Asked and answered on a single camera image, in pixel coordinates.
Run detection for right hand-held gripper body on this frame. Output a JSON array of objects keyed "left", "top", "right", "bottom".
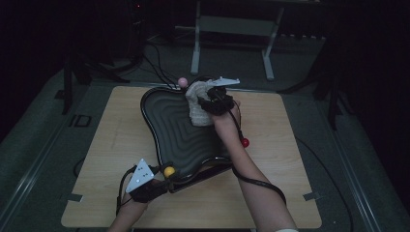
[{"left": 196, "top": 76, "right": 241, "bottom": 117}]

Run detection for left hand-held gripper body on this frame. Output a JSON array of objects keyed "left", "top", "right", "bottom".
[{"left": 125, "top": 158, "right": 170, "bottom": 204}]

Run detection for beige fluffy cloth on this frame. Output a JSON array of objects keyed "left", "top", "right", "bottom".
[{"left": 185, "top": 80, "right": 216, "bottom": 128}]

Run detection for black wavy two-tier tray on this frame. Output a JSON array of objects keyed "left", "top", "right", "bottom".
[{"left": 140, "top": 76, "right": 251, "bottom": 194}]

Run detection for person's right hand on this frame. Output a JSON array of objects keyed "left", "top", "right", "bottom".
[{"left": 211, "top": 99, "right": 242, "bottom": 129}]

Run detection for person's left hand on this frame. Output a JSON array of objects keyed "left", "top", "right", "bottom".
[{"left": 119, "top": 192, "right": 153, "bottom": 217}]

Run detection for dark equipment tower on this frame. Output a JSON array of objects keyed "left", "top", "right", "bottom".
[{"left": 127, "top": 0, "right": 150, "bottom": 64}]

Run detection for black tripod stand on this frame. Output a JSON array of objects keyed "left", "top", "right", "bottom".
[{"left": 53, "top": 54, "right": 131, "bottom": 116}]

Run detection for black metal stand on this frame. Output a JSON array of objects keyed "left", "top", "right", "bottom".
[{"left": 277, "top": 28, "right": 356, "bottom": 131}]

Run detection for left hand-held gripper cable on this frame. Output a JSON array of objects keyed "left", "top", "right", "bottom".
[{"left": 115, "top": 164, "right": 139, "bottom": 217}]

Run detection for hand-held gripper cable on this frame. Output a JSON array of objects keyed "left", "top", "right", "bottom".
[
  {"left": 115, "top": 164, "right": 139, "bottom": 217},
  {"left": 225, "top": 107, "right": 288, "bottom": 207}
]

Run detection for black floor cable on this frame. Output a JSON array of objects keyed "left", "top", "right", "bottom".
[
  {"left": 73, "top": 157, "right": 87, "bottom": 179},
  {"left": 294, "top": 136, "right": 354, "bottom": 232},
  {"left": 151, "top": 42, "right": 180, "bottom": 89},
  {"left": 141, "top": 54, "right": 175, "bottom": 90}
]

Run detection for white metal stand frame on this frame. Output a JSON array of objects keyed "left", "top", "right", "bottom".
[{"left": 174, "top": 0, "right": 285, "bottom": 82}]

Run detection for right hand-held gripper cable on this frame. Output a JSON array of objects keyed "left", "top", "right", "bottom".
[{"left": 225, "top": 107, "right": 288, "bottom": 207}]

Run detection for metal floor rail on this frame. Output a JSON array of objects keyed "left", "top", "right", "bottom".
[
  {"left": 0, "top": 86, "right": 110, "bottom": 228},
  {"left": 328, "top": 129, "right": 386, "bottom": 232}
]

